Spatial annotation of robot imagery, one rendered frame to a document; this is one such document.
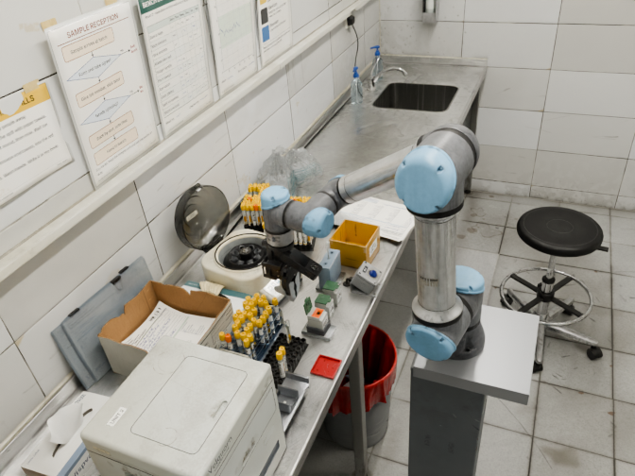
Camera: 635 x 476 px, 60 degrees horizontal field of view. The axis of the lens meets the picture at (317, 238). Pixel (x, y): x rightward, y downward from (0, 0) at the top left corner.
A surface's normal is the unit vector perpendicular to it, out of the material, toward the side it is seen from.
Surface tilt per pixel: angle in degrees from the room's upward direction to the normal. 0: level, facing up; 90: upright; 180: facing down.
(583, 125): 90
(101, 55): 94
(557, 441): 0
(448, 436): 90
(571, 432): 0
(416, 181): 83
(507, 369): 1
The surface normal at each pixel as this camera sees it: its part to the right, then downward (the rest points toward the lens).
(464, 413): -0.39, 0.56
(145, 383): -0.08, -0.81
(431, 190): -0.56, 0.42
